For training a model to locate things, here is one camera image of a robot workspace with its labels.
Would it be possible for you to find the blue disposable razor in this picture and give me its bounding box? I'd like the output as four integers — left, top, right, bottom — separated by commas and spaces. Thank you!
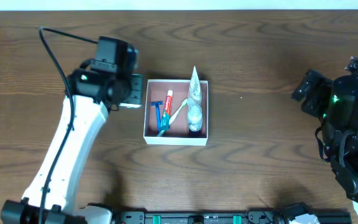
150, 101, 163, 131

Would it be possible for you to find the red green toothpaste tube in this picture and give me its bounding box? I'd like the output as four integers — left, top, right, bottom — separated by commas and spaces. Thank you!
160, 90, 173, 131

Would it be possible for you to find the green white toothbrush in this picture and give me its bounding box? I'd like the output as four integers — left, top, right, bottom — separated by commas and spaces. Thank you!
157, 98, 188, 137

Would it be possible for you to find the white box with pink interior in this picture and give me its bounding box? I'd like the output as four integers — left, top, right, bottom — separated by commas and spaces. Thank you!
143, 79, 209, 146

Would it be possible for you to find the clear pump soap bottle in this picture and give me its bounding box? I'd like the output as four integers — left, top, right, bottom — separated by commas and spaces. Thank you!
187, 98, 203, 138

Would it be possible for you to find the white floral lotion tube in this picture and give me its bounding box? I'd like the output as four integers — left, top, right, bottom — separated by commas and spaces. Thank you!
188, 67, 202, 102

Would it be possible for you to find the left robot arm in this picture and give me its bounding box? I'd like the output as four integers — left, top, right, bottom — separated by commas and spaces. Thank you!
0, 60, 142, 223

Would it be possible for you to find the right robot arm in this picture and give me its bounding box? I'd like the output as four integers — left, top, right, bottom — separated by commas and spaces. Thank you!
291, 69, 358, 215

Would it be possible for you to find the left black cable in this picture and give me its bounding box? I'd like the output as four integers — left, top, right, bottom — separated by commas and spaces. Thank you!
38, 26, 99, 224

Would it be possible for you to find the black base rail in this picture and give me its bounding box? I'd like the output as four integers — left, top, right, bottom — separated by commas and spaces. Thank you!
86, 210, 352, 224

